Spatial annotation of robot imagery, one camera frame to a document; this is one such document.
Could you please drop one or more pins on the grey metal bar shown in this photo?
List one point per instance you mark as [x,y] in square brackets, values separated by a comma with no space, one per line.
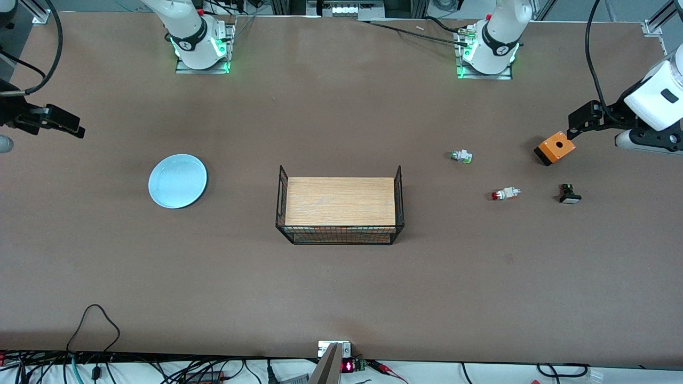
[326,368]

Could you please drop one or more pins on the light blue plate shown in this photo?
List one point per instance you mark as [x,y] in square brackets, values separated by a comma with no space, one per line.
[177,181]

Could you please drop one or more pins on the red push button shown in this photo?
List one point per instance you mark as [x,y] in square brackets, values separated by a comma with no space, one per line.
[506,193]

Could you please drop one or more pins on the orange button box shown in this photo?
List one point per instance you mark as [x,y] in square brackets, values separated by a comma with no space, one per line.
[557,145]

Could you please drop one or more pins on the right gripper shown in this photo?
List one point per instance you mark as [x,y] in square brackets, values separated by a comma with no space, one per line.
[12,114]

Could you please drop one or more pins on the green push button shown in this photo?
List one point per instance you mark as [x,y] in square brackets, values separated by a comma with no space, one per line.
[462,156]

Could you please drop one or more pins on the black square push button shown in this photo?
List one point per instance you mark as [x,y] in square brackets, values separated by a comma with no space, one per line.
[569,196]

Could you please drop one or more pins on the aluminium frame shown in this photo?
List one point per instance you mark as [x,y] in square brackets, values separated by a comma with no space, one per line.
[347,8]

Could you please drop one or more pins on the aluminium extrusion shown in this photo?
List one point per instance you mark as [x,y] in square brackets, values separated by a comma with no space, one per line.
[41,13]
[659,18]

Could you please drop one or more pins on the red LED display module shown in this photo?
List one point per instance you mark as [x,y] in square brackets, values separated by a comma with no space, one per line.
[349,366]

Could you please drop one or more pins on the black power adapter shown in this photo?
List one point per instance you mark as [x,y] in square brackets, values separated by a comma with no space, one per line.
[205,377]

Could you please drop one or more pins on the white bracket plate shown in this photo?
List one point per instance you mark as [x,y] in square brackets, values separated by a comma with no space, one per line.
[322,348]

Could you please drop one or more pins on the red probe lead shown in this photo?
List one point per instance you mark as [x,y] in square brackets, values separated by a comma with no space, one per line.
[389,372]

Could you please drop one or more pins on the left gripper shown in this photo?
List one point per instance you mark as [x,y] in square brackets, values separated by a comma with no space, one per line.
[611,117]

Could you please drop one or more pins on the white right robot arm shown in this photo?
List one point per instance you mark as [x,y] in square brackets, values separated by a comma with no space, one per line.
[189,32]

